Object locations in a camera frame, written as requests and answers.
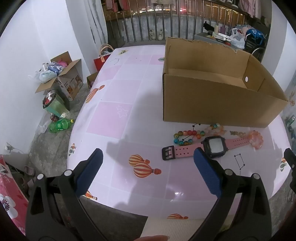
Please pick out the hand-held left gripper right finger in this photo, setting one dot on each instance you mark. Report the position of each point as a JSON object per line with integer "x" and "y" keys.
{"x": 208, "y": 171}

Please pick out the white curtain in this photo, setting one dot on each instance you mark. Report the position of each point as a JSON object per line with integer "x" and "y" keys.
{"x": 96, "y": 20}

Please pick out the small cardboard box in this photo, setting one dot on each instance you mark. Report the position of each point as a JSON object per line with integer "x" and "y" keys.
{"x": 92, "y": 80}

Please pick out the large brown cardboard box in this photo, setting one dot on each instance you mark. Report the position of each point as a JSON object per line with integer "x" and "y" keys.
{"x": 203, "y": 102}

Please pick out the person's left hand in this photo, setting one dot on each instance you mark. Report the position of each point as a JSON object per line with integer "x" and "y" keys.
{"x": 153, "y": 238}

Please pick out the white plastic bag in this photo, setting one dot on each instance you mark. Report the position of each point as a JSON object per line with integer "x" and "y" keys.
{"x": 46, "y": 75}
{"x": 238, "y": 39}

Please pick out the white flat box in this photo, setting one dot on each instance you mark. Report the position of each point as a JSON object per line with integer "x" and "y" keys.
{"x": 222, "y": 36}

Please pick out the red shopping bag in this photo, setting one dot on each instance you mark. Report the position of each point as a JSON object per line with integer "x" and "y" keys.
{"x": 100, "y": 61}

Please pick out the red hanging garment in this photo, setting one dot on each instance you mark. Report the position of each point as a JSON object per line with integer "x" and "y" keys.
{"x": 115, "y": 4}

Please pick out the white wall socket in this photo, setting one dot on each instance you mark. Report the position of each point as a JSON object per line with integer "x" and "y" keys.
{"x": 8, "y": 147}

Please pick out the green plastic bottle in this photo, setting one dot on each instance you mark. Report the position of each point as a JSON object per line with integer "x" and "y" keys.
{"x": 59, "y": 126}

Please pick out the gold butterfly charm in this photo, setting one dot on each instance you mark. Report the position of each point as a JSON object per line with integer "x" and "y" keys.
{"x": 233, "y": 133}

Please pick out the open printed cardboard box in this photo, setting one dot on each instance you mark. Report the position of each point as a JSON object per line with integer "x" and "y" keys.
{"x": 69, "y": 81}

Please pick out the pink slipper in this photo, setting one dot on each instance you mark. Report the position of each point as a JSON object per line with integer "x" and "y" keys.
{"x": 29, "y": 171}

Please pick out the white shoe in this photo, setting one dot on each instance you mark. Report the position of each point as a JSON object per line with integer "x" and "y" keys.
{"x": 152, "y": 34}
{"x": 160, "y": 34}

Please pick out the pink hanging shirt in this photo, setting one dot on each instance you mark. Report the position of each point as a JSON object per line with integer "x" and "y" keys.
{"x": 249, "y": 7}

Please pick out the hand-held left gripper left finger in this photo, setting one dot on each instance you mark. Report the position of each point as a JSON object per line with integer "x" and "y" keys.
{"x": 89, "y": 172}

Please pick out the red floral blanket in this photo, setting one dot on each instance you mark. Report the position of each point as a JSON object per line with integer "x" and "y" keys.
{"x": 9, "y": 197}

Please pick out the grey cabinet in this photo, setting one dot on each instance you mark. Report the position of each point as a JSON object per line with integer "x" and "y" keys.
{"x": 208, "y": 38}

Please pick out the black gadget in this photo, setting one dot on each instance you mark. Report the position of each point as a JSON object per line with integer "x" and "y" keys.
{"x": 207, "y": 26}

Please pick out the green bucket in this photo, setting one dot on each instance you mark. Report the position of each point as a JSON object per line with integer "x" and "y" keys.
{"x": 54, "y": 104}

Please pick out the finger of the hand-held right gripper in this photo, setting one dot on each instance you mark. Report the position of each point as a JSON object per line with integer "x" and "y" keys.
{"x": 290, "y": 160}

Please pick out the metal balcony railing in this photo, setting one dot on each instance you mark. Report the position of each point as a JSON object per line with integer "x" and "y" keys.
{"x": 161, "y": 20}

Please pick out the dark red can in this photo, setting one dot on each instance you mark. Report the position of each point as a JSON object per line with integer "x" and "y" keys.
{"x": 54, "y": 118}

